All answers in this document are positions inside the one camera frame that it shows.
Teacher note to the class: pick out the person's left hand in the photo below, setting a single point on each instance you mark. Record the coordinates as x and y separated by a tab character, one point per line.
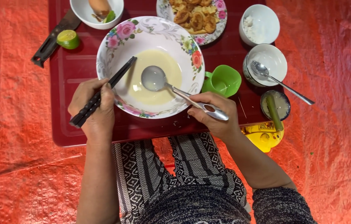
96	118

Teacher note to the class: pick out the person's right hand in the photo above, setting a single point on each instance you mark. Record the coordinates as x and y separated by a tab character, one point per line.
223	123

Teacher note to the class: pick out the black chopstick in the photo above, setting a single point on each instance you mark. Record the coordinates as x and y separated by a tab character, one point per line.
121	71
125	71

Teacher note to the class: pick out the metal ladle spoon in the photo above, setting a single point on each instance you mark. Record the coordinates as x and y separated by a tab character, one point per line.
153	78

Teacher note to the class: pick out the thin wooden toothpick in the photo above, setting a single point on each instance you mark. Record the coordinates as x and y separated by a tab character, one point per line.
242	108

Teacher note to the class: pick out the green plastic cup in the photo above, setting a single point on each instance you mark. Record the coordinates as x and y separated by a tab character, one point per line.
223	81

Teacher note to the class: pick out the yellow plastic object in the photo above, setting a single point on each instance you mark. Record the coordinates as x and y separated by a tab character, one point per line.
264	138

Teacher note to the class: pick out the black white patterned trousers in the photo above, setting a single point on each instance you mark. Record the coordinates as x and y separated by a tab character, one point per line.
194	161

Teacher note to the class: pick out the green plant stalk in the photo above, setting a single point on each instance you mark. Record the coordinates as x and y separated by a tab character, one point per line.
273	110

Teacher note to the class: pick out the small dark rimmed saucer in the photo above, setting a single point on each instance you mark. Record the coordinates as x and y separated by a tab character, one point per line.
282	104

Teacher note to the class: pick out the small metal spoon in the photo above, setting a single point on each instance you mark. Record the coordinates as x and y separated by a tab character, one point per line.
257	67

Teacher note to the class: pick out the pale liquid batter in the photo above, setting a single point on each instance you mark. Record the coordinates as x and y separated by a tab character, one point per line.
170	67

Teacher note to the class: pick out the white bowl with patterned outside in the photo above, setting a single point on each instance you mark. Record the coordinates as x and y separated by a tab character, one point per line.
271	59

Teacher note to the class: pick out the green lime half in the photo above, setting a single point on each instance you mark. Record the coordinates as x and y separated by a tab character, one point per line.
68	39

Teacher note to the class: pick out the dark knit top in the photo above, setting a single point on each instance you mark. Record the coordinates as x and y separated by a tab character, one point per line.
194	205

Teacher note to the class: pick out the white flour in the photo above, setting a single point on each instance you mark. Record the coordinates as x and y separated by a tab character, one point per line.
250	29

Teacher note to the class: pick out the large floral bowl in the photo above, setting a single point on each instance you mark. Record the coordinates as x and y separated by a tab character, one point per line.
150	34

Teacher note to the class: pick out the floral plate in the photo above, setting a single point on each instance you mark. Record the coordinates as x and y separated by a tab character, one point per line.
220	21

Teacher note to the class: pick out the green lime wedge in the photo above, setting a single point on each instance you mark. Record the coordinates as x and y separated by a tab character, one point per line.
110	17

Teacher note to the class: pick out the plain white bowl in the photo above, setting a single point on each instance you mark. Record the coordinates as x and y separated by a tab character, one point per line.
80	11

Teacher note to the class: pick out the white bowl with flour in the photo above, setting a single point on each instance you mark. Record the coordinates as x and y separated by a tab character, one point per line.
267	23

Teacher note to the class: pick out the pile of fried rings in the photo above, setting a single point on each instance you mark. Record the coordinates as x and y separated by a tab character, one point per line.
194	17

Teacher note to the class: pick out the brown egg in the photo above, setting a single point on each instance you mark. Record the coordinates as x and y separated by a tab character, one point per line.
100	6

